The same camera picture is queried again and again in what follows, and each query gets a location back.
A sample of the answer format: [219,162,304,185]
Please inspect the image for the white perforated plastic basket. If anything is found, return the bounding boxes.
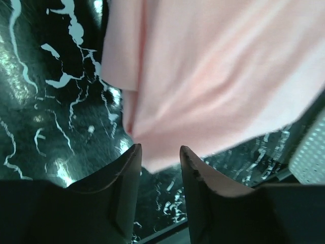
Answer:
[288,111,325,185]

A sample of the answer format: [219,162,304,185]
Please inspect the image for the salmon pink t shirt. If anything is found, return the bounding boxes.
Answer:
[101,1,324,173]

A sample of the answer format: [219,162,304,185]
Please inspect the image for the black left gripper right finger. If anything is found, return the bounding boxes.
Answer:
[180,146,324,243]

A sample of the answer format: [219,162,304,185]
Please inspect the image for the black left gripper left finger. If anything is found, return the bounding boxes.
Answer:
[1,144,142,243]

